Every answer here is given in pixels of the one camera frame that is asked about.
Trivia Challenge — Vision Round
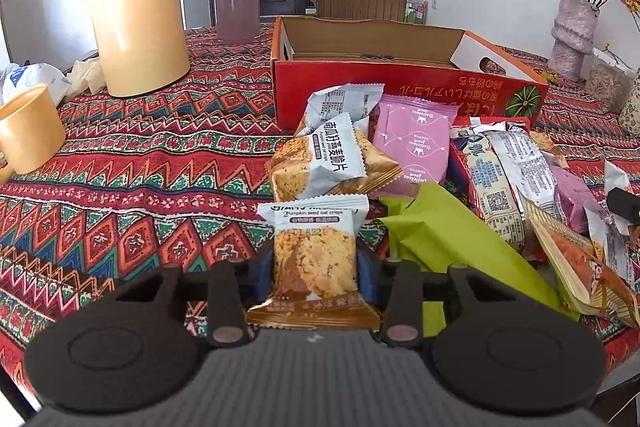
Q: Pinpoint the textured pink ceramic vase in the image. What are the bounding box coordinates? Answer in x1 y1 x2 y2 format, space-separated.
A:
548 0 600 81

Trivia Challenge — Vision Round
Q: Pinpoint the white plastic bag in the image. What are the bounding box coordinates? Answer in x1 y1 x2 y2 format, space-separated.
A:
0 63 70 106

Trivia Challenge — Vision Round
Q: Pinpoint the silver red snack packet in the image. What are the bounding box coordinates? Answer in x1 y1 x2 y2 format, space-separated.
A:
448 121 561 260

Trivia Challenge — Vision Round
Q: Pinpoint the lime green snack packet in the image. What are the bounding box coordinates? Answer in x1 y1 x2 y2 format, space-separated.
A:
380 182 579 322

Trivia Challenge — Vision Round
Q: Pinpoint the glass jar with seeds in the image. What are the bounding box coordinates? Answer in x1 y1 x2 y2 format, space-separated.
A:
585 48 637 114

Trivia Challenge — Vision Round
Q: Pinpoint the pumpkin seed oat crisp packet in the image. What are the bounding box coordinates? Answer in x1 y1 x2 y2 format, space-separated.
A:
246 195 380 332

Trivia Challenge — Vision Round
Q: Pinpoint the purple snack packet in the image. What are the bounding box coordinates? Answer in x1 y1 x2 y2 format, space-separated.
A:
542 152 603 234

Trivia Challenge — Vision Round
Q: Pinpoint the oat crisp packet white brown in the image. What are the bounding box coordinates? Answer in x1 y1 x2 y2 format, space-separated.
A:
267 113 402 202

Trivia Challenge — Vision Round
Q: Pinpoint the yellow mug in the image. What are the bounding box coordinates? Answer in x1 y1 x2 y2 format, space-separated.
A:
1 83 65 184

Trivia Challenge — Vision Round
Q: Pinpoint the red orange cardboard tray box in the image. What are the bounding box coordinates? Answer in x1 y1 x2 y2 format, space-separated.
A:
271 16 548 130

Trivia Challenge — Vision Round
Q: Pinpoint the colourful patterned tablecloth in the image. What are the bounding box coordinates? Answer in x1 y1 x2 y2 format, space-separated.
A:
1 23 639 386

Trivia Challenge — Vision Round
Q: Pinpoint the pink Delicious food packet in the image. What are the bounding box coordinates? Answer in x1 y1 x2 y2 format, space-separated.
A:
373 94 458 197

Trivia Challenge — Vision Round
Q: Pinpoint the orange brown snack bag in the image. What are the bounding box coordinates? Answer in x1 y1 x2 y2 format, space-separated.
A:
521 197 639 329

